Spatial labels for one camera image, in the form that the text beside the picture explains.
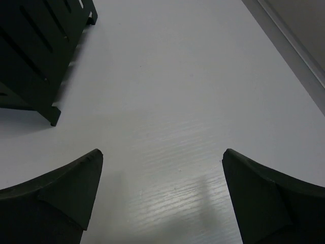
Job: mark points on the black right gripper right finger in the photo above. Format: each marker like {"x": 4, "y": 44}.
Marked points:
{"x": 270, "y": 206}

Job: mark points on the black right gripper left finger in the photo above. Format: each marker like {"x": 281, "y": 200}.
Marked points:
{"x": 55, "y": 207}

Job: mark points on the black slotted organizer container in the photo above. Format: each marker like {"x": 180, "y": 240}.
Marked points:
{"x": 38, "y": 41}

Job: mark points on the aluminium table edge rail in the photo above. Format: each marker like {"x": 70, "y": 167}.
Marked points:
{"x": 296, "y": 28}

